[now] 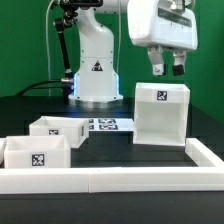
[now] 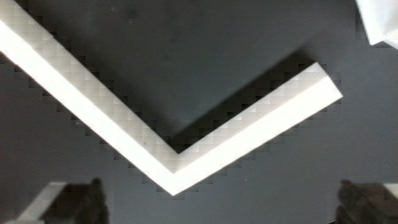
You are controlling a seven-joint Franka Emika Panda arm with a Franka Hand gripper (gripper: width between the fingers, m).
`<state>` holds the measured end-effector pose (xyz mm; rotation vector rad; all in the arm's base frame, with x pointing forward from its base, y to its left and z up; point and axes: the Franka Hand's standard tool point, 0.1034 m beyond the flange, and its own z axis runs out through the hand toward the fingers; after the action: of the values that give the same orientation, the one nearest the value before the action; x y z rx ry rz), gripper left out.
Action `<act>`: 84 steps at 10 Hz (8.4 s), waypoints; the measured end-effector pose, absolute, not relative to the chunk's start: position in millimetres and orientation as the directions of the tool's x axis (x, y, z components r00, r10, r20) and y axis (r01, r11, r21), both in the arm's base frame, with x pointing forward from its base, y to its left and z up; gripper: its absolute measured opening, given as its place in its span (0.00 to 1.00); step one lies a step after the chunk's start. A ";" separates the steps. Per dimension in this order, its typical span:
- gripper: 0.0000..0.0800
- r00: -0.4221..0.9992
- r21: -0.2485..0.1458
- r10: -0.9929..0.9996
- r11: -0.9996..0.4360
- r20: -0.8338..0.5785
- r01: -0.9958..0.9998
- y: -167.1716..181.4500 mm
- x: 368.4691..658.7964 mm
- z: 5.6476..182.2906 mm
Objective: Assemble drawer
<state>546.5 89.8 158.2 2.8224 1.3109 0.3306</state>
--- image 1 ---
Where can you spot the white front fence rail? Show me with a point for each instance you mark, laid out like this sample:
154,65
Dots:
98,180

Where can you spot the white right fence rail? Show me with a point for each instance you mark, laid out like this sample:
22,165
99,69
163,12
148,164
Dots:
201,155

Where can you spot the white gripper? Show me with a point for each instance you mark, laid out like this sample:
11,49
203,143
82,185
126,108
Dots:
152,22

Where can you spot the white marker sheet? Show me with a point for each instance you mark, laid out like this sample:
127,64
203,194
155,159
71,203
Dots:
111,124

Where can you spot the white fence rail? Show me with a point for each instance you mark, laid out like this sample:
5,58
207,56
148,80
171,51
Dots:
98,180
201,155
2,148

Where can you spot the white drawer cabinet frame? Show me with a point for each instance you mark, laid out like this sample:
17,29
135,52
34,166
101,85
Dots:
160,114

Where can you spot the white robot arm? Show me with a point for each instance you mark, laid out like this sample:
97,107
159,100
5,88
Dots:
96,81

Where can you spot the white drawer box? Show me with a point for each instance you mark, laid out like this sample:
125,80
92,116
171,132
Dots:
51,151
75,129

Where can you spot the white left fence rail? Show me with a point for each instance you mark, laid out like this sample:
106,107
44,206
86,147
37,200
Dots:
2,148

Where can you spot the white front drawer box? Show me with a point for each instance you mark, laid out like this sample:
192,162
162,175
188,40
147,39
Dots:
51,151

